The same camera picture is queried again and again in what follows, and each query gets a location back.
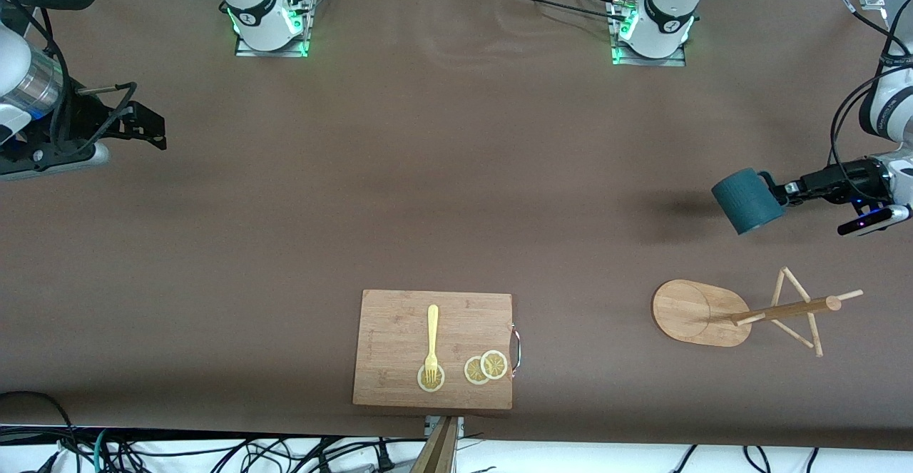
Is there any teal ceramic cup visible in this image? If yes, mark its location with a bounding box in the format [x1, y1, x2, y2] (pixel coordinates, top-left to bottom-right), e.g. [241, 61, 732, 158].
[711, 168, 789, 236]

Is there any wooden mug rack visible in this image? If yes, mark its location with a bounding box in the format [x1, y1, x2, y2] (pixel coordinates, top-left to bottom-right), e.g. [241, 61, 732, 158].
[652, 267, 864, 358]

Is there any bamboo cutting board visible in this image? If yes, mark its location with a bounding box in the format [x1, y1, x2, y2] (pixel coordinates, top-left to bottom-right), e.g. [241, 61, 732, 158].
[352, 289, 521, 411]

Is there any yellow plastic fork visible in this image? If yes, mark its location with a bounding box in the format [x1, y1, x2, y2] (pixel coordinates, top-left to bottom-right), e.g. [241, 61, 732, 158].
[424, 305, 440, 385]

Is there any lemon slice under fork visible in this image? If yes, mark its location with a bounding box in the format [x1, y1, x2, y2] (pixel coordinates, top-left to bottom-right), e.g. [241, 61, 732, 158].
[417, 363, 446, 393]

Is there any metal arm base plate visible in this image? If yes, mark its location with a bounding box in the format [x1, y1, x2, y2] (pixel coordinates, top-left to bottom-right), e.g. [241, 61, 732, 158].
[611, 0, 688, 68]
[234, 0, 315, 59]

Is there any thick black cable loop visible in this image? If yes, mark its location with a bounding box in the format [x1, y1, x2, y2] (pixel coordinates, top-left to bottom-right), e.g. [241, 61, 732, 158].
[0, 390, 76, 459]

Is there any black table cable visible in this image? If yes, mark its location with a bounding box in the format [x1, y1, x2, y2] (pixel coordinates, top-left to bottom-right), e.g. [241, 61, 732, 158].
[492, 0, 632, 24]

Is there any wooden post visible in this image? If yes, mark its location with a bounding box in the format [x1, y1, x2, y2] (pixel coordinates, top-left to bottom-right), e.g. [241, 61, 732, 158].
[410, 416, 459, 473]

